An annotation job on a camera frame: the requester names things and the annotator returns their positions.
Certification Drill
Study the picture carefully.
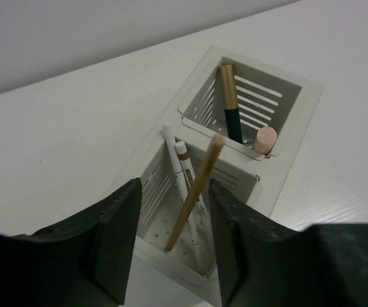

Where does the gold black mascara tube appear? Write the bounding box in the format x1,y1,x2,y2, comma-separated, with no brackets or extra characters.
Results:
218,64,243,143

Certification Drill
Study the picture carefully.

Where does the tan wooden makeup pencil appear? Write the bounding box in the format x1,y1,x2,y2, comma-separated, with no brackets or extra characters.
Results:
165,134,226,252

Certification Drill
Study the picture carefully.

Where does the white and tan concealer pencil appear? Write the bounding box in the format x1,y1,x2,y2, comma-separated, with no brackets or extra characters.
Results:
174,141,201,246

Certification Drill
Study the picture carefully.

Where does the pink lipstick pencil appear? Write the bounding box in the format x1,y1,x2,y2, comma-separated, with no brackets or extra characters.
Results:
252,127,277,155

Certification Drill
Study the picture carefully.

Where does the thin white eyeliner pencil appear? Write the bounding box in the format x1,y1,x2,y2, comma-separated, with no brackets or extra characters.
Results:
162,123,215,265

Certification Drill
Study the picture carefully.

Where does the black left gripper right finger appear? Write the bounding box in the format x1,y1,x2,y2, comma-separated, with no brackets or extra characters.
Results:
209,180,368,306

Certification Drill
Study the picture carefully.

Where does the white slotted organizer box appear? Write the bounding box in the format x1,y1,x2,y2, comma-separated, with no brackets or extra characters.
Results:
115,44,325,288

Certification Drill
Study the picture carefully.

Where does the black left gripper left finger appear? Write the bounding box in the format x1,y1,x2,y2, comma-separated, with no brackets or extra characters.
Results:
0,178,142,306

